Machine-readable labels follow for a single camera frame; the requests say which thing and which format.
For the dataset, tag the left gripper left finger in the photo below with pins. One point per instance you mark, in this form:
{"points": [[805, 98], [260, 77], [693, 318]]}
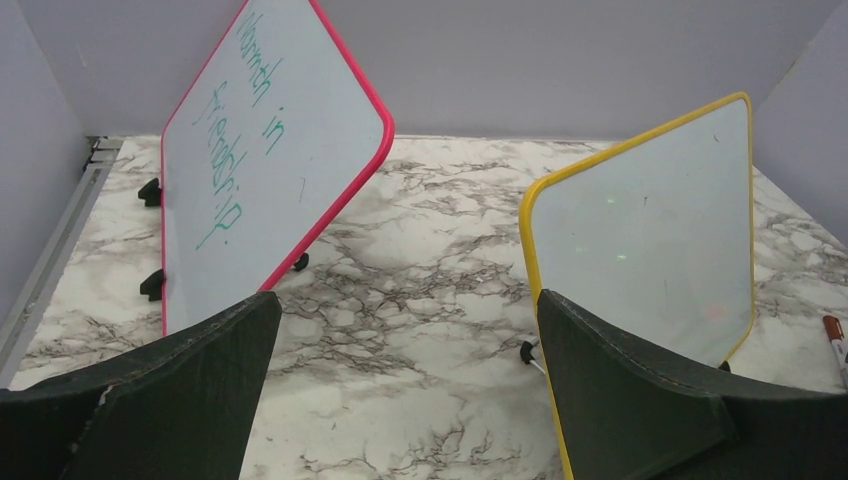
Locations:
{"points": [[181, 407]]}

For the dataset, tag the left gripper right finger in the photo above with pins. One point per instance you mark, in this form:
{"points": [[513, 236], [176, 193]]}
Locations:
{"points": [[630, 409]]}

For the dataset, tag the yellow framed whiteboard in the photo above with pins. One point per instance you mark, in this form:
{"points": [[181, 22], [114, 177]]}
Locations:
{"points": [[654, 235]]}

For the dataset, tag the white dry erase marker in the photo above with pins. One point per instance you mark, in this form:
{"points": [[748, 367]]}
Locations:
{"points": [[838, 342]]}

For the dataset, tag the pink framed whiteboard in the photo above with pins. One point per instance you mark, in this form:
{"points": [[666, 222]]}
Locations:
{"points": [[278, 132]]}

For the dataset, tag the aluminium side rail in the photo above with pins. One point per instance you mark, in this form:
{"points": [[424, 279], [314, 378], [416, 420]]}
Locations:
{"points": [[20, 325]]}

